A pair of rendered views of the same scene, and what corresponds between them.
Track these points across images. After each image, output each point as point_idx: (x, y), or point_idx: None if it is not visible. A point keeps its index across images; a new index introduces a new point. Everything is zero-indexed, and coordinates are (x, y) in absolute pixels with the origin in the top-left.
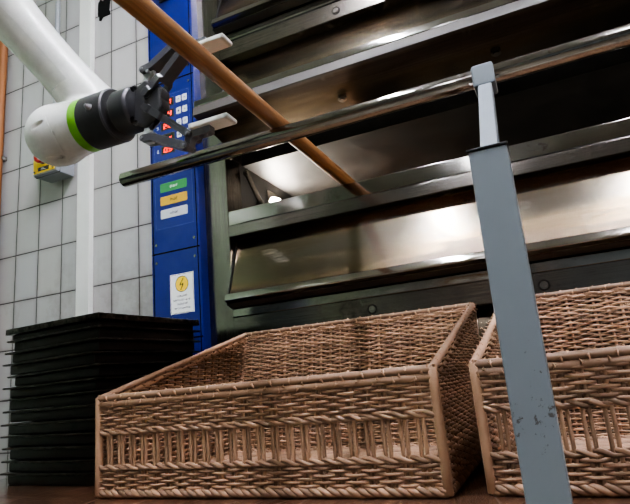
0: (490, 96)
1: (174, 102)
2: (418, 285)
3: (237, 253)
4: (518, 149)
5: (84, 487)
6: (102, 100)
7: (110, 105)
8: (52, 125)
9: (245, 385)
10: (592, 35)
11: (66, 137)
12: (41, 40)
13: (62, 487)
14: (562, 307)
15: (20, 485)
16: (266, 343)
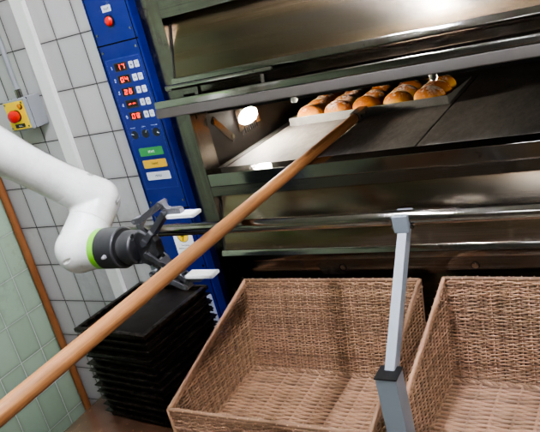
0: (402, 265)
1: (128, 68)
2: (378, 255)
3: (223, 207)
4: (457, 154)
5: (168, 430)
6: (112, 251)
7: (120, 256)
8: (79, 262)
9: (261, 423)
10: (481, 211)
11: (92, 267)
12: (35, 175)
13: (153, 428)
14: (485, 290)
15: (122, 417)
16: (262, 277)
